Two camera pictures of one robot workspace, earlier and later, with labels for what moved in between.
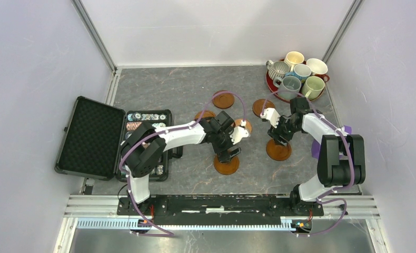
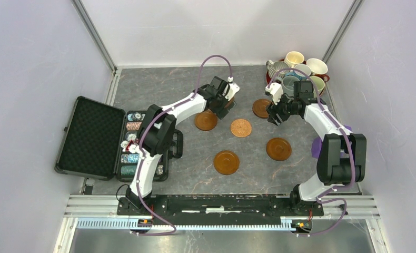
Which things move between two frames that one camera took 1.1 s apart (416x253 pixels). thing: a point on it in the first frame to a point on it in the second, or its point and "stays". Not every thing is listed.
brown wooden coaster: (258, 105) stays
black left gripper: (224, 155) to (221, 112)
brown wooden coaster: (277, 152) stays
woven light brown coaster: (248, 126) stays
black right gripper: (275, 133) to (273, 109)
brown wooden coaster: (227, 167) stays
